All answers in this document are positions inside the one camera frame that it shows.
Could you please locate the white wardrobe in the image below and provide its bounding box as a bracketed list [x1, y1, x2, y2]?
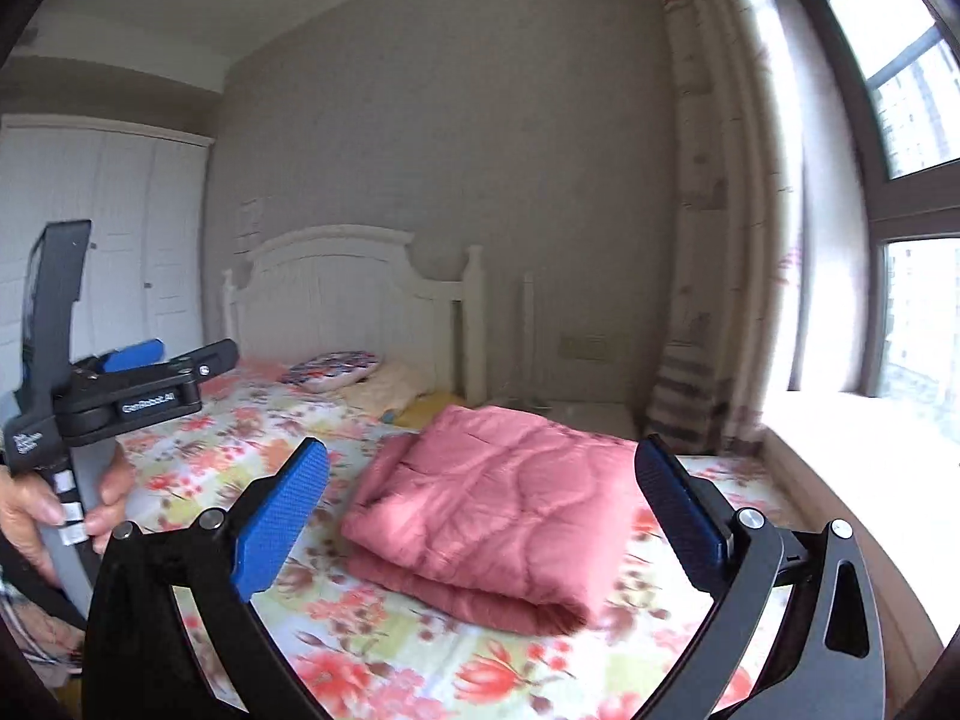
[0, 114, 216, 421]

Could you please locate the pink quilt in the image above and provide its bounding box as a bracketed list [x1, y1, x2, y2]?
[341, 403, 655, 635]

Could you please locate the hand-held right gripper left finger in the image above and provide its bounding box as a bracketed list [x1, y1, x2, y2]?
[88, 436, 332, 720]

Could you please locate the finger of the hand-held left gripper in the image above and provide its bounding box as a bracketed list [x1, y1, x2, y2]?
[56, 339, 241, 442]
[79, 339, 166, 376]

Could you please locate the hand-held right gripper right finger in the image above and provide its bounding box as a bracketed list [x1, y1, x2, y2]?
[634, 433, 889, 720]

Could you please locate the beige window sill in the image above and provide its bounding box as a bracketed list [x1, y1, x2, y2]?
[756, 388, 960, 665]

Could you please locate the floral bed sheet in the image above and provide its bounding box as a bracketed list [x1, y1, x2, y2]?
[112, 358, 797, 720]

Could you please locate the patterned blue red pillow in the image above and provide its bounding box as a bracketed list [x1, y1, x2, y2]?
[281, 350, 382, 394]

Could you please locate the wall switch plate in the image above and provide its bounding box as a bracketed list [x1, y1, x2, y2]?
[559, 334, 611, 362]

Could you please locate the window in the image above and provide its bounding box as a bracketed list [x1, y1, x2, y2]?
[765, 0, 960, 400]

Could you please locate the white wooden headboard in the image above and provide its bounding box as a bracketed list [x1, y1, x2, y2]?
[221, 225, 490, 404]

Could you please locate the pale pink pillow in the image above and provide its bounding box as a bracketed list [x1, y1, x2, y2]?
[334, 360, 434, 419]

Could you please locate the yellow pillow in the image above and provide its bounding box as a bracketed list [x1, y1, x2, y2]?
[394, 390, 467, 430]

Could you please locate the person's left hand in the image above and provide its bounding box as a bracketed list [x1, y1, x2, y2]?
[0, 444, 137, 590]

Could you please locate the striped beige curtain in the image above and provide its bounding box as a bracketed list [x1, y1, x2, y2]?
[643, 0, 809, 460]

